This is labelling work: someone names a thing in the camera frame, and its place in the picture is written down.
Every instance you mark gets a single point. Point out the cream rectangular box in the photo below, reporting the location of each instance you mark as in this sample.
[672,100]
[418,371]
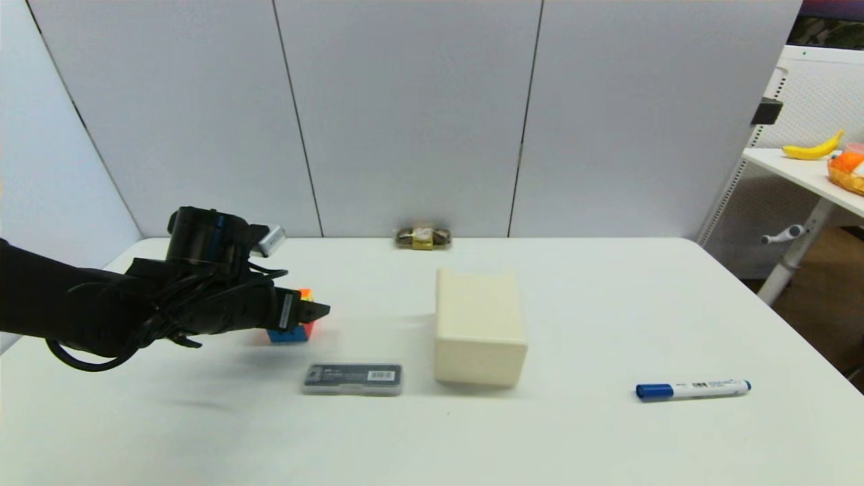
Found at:
[479,327]

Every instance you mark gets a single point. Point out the grey plastic case with barcode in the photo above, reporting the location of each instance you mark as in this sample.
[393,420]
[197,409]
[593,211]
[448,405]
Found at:
[353,379]

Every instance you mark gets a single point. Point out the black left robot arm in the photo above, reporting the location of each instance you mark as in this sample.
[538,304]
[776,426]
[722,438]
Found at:
[81,304]

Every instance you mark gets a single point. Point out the white side table leg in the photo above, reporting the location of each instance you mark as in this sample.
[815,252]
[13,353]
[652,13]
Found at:
[796,253]

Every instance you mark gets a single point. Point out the pink container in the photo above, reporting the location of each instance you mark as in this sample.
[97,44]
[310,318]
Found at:
[856,148]

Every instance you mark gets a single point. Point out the yellow banana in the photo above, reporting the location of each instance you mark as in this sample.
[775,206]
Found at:
[810,151]

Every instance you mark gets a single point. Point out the gold foil wrapped object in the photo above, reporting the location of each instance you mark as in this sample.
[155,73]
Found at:
[422,238]

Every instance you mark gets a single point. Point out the white side table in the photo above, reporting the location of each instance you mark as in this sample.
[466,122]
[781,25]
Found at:
[803,174]

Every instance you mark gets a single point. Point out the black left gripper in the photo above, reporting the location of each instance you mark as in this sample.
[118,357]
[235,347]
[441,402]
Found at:
[266,310]

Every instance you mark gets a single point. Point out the white pegboard panel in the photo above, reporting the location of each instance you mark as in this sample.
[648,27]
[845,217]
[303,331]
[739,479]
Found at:
[820,94]

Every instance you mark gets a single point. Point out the black clamp on partition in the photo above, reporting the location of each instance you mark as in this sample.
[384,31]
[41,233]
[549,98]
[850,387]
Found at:
[765,112]

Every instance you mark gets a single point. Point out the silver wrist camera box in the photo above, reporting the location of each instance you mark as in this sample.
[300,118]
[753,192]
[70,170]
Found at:
[271,240]

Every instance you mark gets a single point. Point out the multicoloured rubiks cube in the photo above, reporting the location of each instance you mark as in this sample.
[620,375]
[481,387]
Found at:
[290,334]

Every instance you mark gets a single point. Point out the white marker with blue cap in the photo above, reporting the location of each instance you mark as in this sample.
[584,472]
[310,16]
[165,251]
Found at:
[695,389]

